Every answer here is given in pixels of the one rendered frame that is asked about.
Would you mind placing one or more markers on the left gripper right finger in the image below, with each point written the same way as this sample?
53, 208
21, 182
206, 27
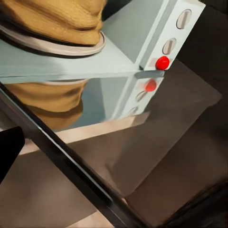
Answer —
220, 140

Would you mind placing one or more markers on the microwave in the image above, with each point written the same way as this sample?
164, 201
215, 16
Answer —
124, 97

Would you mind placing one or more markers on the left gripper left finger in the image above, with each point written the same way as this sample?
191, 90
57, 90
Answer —
11, 142

